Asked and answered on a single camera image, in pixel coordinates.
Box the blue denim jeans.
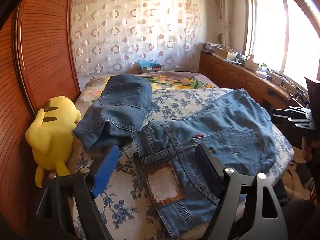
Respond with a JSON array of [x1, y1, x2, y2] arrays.
[[73, 75, 276, 237]]

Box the person's right hand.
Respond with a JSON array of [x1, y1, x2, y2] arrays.
[[302, 137, 319, 162]]

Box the long wooden sideboard cabinet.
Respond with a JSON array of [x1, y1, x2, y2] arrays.
[[199, 52, 291, 110]]

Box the yellow Pikachu plush toy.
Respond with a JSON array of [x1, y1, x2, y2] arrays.
[[25, 96, 81, 187]]

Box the white bottle on sideboard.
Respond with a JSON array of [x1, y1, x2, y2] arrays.
[[245, 54, 255, 71]]

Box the bed with blue floral sheet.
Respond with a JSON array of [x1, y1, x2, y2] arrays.
[[71, 78, 294, 239]]

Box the wooden framed window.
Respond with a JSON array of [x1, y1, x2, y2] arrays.
[[244, 0, 319, 89]]

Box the cardboard box on sideboard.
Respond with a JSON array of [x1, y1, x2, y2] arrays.
[[214, 47, 237, 61]]

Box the colourful floral blanket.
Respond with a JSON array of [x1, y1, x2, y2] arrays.
[[86, 71, 218, 91]]

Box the cardboard box with blue cloth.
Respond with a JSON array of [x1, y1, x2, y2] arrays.
[[138, 59, 162, 73]]

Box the wooden slatted wardrobe door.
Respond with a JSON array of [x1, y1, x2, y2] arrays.
[[1, 0, 80, 236]]

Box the beige side curtain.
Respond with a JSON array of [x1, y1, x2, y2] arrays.
[[219, 0, 232, 47]]

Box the sheer circle-pattern curtain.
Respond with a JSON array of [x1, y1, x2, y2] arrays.
[[72, 0, 201, 76]]

